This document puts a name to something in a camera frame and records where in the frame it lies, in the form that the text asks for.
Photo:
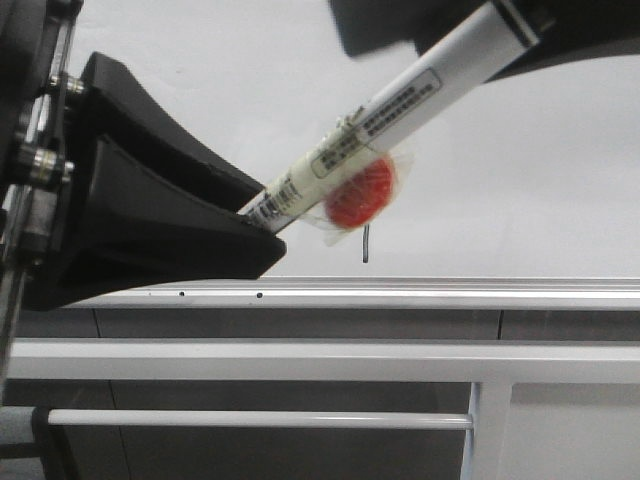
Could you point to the white marker with red magnet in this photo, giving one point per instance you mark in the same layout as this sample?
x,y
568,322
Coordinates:
x,y
491,38

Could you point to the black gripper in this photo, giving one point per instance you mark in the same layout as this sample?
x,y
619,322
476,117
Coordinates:
x,y
40,102

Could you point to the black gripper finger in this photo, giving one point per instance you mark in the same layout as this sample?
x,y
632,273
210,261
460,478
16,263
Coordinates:
x,y
560,32
365,26
128,227

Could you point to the white metal stand frame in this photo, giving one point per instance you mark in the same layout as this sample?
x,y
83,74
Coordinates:
x,y
491,370

